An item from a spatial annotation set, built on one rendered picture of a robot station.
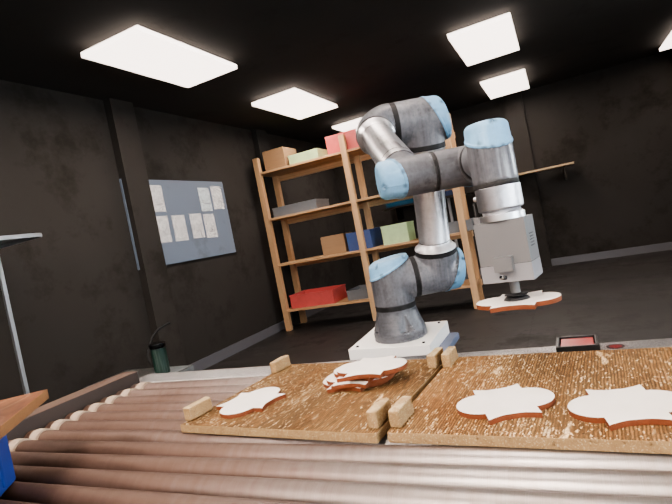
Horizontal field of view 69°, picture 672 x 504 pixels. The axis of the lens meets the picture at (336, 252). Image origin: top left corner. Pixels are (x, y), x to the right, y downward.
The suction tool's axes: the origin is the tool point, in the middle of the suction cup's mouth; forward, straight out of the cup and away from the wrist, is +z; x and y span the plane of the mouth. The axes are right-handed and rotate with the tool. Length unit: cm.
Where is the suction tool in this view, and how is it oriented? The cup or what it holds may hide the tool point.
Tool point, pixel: (518, 305)
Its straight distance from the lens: 90.1
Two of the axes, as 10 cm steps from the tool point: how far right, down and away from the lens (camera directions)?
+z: 1.9, 9.8, 0.3
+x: 5.6, -1.4, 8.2
